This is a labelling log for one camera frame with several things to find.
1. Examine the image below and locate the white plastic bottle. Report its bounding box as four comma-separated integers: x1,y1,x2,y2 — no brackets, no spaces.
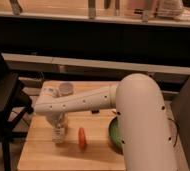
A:
52,127,66,143

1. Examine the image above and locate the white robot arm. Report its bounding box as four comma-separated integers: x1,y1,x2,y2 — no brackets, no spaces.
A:
34,73,178,171

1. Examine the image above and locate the green ceramic bowl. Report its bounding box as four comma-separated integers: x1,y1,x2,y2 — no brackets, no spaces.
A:
108,118,122,153

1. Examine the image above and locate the clear plastic cup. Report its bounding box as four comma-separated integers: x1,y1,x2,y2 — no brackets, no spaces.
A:
59,82,74,96

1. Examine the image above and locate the black rectangular block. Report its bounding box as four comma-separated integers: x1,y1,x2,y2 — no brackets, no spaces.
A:
91,110,100,114

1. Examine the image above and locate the black chair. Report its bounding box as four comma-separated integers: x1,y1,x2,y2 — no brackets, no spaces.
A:
0,53,34,171

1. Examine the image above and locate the black cable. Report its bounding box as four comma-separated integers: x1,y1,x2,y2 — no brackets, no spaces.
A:
167,116,179,148

